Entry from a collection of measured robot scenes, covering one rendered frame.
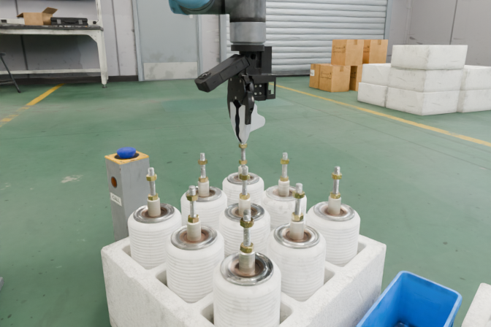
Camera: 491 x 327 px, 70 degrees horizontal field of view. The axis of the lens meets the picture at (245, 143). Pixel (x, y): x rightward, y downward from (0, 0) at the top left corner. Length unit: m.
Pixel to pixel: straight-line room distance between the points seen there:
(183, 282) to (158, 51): 5.17
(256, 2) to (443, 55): 2.55
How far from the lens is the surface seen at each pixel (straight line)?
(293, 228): 0.58
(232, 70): 0.72
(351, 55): 4.35
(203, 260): 0.56
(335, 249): 0.67
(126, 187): 0.79
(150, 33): 5.62
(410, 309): 0.84
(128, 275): 0.66
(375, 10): 7.06
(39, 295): 0.99
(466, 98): 3.41
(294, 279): 0.58
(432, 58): 3.09
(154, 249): 0.66
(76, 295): 0.95
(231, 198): 0.79
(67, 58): 5.68
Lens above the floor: 0.55
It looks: 16 degrees down
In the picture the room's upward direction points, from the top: straight up
